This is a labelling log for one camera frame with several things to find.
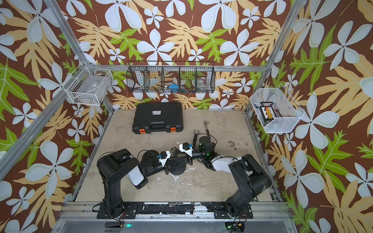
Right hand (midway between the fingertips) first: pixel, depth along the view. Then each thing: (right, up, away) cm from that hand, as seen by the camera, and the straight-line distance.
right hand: (175, 155), depth 80 cm
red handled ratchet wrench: (+21, +18, +31) cm, 42 cm away
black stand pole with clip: (+1, +3, -7) cm, 7 cm away
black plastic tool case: (-18, +23, +28) cm, 41 cm away
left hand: (+2, -2, +5) cm, 5 cm away
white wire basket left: (-52, +40, +4) cm, 65 cm away
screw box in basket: (+54, +24, +3) cm, 59 cm away
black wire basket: (-4, +50, +17) cm, 53 cm away
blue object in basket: (-2, +41, +13) cm, 43 cm away
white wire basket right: (+60, +26, +4) cm, 65 cm away
